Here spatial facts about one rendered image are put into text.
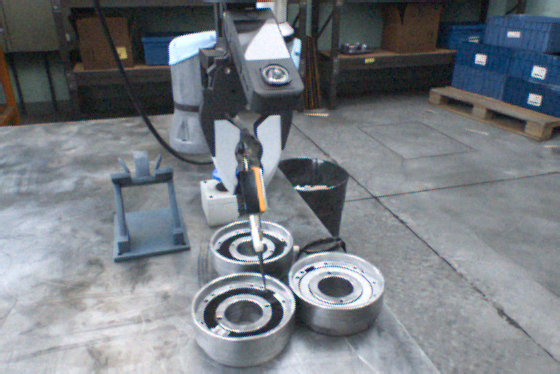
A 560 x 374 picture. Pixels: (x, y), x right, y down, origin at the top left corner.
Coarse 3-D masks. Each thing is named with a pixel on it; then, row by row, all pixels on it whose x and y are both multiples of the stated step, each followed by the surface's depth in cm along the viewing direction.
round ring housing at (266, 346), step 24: (216, 288) 51; (264, 288) 51; (288, 288) 50; (192, 312) 46; (216, 312) 48; (240, 312) 50; (264, 312) 48; (288, 312) 48; (216, 336) 43; (264, 336) 43; (288, 336) 46; (216, 360) 46; (240, 360) 44; (264, 360) 45
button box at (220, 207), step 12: (204, 180) 74; (216, 180) 74; (204, 192) 70; (216, 192) 70; (228, 192) 70; (204, 204) 72; (216, 204) 69; (228, 204) 69; (216, 216) 69; (228, 216) 70
